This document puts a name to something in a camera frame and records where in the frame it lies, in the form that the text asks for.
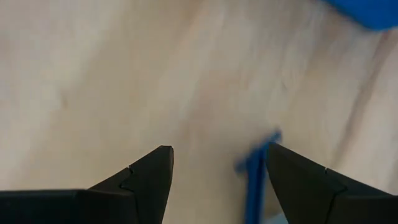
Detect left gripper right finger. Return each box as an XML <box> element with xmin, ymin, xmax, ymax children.
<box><xmin>265</xmin><ymin>142</ymin><xmax>398</xmax><ymax>224</ymax></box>

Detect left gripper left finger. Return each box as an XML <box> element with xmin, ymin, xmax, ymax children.
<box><xmin>0</xmin><ymin>144</ymin><xmax>175</xmax><ymax>224</ymax></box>

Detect blue disposable razor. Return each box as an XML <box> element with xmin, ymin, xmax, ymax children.
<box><xmin>234</xmin><ymin>129</ymin><xmax>283</xmax><ymax>224</ymax></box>

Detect blue plastic basket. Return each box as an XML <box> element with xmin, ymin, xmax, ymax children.
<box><xmin>322</xmin><ymin>0</ymin><xmax>398</xmax><ymax>32</ymax></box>

